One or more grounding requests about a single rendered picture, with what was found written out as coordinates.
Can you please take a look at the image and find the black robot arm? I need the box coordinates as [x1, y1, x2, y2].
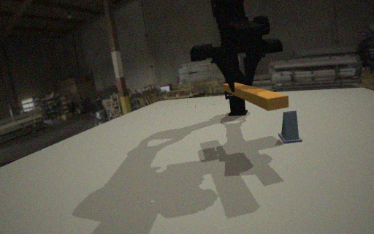
[210, 0, 270, 116]

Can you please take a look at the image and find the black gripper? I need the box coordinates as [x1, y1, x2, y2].
[190, 12, 283, 92]

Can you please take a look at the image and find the orange bar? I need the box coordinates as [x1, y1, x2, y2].
[223, 83, 289, 111]

